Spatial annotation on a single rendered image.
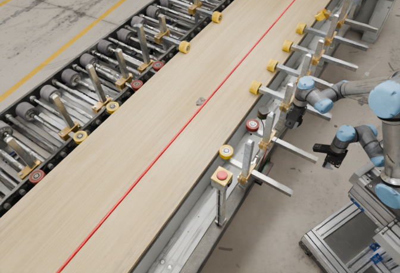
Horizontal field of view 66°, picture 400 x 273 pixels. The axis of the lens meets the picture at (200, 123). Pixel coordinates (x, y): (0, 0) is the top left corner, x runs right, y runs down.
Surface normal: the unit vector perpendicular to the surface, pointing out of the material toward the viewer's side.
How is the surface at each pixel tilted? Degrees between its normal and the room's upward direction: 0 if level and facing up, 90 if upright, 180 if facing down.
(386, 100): 83
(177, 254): 0
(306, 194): 0
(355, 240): 0
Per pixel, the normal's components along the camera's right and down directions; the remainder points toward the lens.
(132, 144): -0.04, -0.62
